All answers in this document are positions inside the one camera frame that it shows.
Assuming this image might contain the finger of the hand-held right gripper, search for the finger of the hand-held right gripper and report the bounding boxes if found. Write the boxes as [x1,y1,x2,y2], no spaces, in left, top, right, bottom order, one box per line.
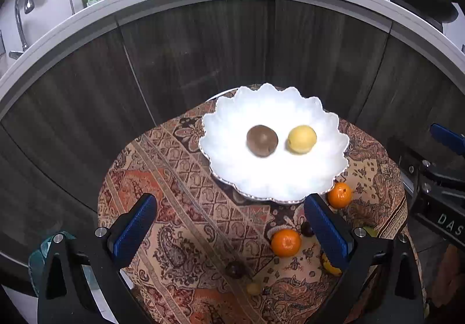
[430,123,465,156]
[418,160,465,197]

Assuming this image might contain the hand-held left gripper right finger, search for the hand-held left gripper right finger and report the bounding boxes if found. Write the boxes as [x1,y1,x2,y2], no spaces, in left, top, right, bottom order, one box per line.
[303,193,425,324]

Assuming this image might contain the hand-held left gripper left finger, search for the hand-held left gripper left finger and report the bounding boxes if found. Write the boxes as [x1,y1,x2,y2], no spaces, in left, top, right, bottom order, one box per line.
[37,193,158,324]

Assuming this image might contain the spotted yellow banana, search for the spotted yellow banana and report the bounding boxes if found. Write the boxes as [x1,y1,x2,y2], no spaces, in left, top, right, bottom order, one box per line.
[321,253,344,277]

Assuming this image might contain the orange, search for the orange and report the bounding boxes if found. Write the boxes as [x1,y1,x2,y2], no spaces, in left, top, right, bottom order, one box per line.
[271,229,302,258]
[327,182,353,209]

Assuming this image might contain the white scalloped plate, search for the white scalloped plate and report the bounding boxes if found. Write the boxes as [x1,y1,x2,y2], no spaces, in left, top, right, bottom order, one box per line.
[198,83,350,205]

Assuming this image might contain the person's right forearm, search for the person's right forearm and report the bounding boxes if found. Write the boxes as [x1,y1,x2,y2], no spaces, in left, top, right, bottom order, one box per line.
[434,247,465,308]

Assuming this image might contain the paisley patterned tablecloth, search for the paisley patterned tablecloth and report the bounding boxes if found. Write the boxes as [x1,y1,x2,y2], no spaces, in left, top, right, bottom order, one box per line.
[97,93,425,324]

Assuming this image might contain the yellow lemon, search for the yellow lemon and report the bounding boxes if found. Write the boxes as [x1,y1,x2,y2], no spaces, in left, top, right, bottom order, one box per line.
[286,125,318,155]

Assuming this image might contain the teal plastic bag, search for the teal plastic bag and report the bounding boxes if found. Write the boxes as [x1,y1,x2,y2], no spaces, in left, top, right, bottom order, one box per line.
[28,231,77,296]

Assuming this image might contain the brown kiwi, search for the brown kiwi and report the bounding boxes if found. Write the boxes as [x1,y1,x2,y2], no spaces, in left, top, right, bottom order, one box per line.
[246,125,279,158]

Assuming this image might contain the dark wood cabinet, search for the dark wood cabinet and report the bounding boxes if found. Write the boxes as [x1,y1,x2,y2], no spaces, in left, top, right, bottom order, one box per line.
[0,0,465,274]

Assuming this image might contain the chrome faucet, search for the chrome faucet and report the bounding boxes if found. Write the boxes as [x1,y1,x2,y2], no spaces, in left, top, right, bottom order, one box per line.
[9,0,35,60]

